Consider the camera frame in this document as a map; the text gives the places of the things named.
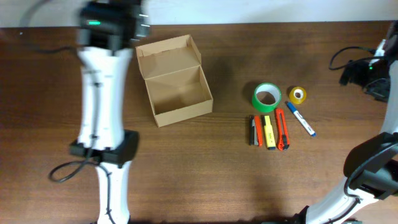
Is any orange utility knife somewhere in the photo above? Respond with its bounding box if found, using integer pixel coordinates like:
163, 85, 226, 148
275, 108, 290, 151

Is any green tape roll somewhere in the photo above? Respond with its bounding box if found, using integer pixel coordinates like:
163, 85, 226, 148
252, 83, 282, 113

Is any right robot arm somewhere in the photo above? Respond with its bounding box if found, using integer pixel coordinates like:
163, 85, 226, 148
291, 21, 397, 223

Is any small yellow tape roll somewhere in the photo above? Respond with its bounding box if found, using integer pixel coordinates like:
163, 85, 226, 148
289, 86, 307, 105

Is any yellow highlighter pen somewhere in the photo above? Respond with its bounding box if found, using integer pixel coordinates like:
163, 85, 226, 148
264, 115, 276, 150

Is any brown cardboard box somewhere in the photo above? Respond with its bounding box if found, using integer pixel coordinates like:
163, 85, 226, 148
136, 35, 213, 127

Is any blue white marker pen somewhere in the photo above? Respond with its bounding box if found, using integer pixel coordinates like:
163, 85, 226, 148
286, 101, 316, 137

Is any orange black stapler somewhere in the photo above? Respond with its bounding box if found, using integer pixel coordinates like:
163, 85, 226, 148
249, 115, 263, 147

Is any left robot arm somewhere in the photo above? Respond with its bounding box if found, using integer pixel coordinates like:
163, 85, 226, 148
70, 1, 149, 223

